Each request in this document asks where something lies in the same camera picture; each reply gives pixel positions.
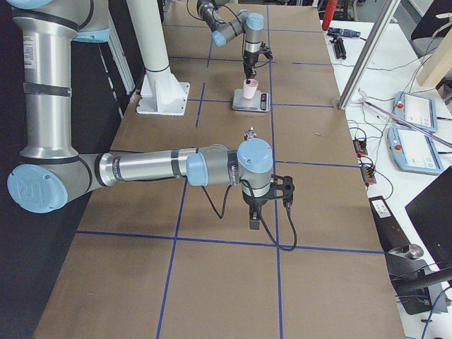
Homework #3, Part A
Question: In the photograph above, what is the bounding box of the teach pendant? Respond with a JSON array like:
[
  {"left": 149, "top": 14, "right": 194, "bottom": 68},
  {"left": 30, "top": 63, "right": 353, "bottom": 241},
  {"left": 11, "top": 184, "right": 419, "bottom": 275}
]
[
  {"left": 394, "top": 91, "right": 438, "bottom": 133},
  {"left": 387, "top": 126, "right": 444, "bottom": 175}
]

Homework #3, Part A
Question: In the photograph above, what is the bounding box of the red cylinder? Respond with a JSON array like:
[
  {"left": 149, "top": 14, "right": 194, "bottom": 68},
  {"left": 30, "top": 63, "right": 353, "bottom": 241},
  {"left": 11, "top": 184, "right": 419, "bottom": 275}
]
[{"left": 322, "top": 0, "right": 338, "bottom": 31}]

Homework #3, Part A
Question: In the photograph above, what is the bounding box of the wooden beam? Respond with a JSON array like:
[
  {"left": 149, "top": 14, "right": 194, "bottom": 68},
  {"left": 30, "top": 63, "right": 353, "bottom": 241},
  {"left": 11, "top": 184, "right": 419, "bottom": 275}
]
[{"left": 417, "top": 30, "right": 452, "bottom": 87}]

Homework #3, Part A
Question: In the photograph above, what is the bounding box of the black small tripod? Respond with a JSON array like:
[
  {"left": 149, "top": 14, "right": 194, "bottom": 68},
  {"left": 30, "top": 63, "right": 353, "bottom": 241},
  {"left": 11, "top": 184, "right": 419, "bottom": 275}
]
[{"left": 330, "top": 33, "right": 347, "bottom": 60}]

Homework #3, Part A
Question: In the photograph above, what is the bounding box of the orange black connector block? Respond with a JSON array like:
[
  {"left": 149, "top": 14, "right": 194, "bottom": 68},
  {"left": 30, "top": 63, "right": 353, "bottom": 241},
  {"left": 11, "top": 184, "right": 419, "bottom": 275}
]
[{"left": 352, "top": 138, "right": 376, "bottom": 187}]

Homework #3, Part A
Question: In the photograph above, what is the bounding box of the far teach pendant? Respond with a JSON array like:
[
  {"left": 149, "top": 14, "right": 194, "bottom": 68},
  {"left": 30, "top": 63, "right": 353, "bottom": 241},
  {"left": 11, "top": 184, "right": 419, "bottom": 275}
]
[{"left": 394, "top": 91, "right": 438, "bottom": 133}]

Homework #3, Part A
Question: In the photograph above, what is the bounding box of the near teach pendant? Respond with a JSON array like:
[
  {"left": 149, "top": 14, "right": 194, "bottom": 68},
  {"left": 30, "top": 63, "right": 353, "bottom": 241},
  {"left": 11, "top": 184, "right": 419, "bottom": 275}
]
[{"left": 387, "top": 126, "right": 444, "bottom": 175}]

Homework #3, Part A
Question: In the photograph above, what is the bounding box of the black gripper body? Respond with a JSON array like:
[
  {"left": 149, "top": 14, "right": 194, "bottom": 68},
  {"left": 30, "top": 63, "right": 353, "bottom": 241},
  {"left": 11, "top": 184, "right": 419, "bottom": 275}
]
[
  {"left": 243, "top": 51, "right": 259, "bottom": 73},
  {"left": 242, "top": 194, "right": 271, "bottom": 216}
]

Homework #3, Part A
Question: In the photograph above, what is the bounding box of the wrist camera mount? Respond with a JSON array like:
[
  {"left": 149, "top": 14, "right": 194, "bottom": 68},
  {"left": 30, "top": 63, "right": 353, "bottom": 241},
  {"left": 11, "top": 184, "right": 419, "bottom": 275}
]
[
  {"left": 258, "top": 41, "right": 273, "bottom": 61},
  {"left": 264, "top": 174, "right": 295, "bottom": 210}
]

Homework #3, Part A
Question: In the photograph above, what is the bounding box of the glass sauce dispenser bottle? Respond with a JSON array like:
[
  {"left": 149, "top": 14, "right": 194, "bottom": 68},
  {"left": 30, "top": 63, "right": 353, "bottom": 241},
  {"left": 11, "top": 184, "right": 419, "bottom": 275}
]
[{"left": 244, "top": 126, "right": 257, "bottom": 141}]

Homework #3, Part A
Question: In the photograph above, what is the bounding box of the black box with label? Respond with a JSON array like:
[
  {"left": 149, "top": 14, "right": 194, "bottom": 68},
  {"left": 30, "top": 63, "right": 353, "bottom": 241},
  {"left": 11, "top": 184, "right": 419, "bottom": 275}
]
[{"left": 369, "top": 196, "right": 410, "bottom": 252}]

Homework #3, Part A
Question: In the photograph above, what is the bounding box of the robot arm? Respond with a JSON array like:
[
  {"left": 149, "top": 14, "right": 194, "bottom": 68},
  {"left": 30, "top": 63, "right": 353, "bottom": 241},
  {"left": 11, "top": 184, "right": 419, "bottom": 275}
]
[
  {"left": 196, "top": 1, "right": 271, "bottom": 84},
  {"left": 6, "top": 1, "right": 277, "bottom": 230}
]

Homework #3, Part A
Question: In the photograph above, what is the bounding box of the black monitor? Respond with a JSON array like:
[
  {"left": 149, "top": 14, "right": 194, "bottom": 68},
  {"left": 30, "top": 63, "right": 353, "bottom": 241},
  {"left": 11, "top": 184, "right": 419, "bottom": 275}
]
[{"left": 405, "top": 167, "right": 452, "bottom": 268}]

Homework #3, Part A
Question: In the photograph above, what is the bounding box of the aluminium frame post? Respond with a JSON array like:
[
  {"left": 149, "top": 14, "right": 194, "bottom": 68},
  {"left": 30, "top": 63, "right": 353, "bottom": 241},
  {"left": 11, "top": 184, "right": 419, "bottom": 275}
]
[{"left": 338, "top": 0, "right": 400, "bottom": 110}]

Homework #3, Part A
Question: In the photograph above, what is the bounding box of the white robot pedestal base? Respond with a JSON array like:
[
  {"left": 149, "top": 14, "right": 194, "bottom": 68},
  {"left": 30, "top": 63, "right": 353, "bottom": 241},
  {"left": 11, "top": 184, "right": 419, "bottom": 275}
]
[{"left": 127, "top": 0, "right": 190, "bottom": 116}]

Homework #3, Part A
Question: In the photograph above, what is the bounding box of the digital kitchen scale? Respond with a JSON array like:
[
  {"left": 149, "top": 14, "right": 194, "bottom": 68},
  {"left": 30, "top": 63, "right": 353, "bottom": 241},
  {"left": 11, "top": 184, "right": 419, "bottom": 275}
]
[{"left": 232, "top": 88, "right": 270, "bottom": 112}]

